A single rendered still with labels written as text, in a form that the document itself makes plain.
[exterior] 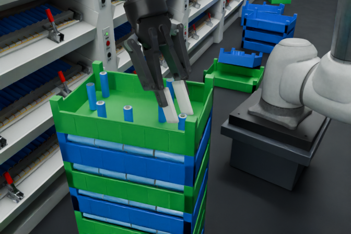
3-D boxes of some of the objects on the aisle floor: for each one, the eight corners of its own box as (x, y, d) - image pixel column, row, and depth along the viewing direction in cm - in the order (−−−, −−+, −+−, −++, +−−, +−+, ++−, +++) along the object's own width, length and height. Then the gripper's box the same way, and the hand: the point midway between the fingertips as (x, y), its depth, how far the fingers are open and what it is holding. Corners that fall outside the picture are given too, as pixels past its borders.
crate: (262, 78, 198) (264, 66, 193) (255, 94, 182) (256, 81, 178) (213, 69, 208) (214, 57, 204) (202, 83, 192) (203, 71, 188)
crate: (230, 59, 221) (232, 47, 219) (260, 65, 214) (263, 52, 212) (218, 61, 194) (220, 47, 192) (252, 67, 187) (255, 53, 185)
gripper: (114, -2, 52) (161, 137, 57) (187, -17, 62) (221, 103, 67) (93, 10, 58) (137, 135, 63) (163, -6, 68) (196, 103, 73)
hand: (175, 102), depth 64 cm, fingers open, 3 cm apart
